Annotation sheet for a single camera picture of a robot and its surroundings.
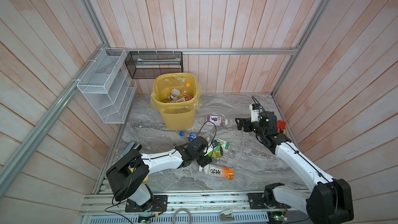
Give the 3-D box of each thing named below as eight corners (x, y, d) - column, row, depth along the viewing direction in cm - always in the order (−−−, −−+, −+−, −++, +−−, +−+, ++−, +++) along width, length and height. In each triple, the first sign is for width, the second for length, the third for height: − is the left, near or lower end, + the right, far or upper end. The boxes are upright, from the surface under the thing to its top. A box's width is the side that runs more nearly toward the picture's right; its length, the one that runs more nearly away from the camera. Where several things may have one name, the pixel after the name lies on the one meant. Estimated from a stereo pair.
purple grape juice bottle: (205, 126, 104) (206, 122, 101) (205, 118, 109) (205, 114, 105) (227, 126, 104) (228, 122, 101) (226, 118, 109) (227, 114, 105)
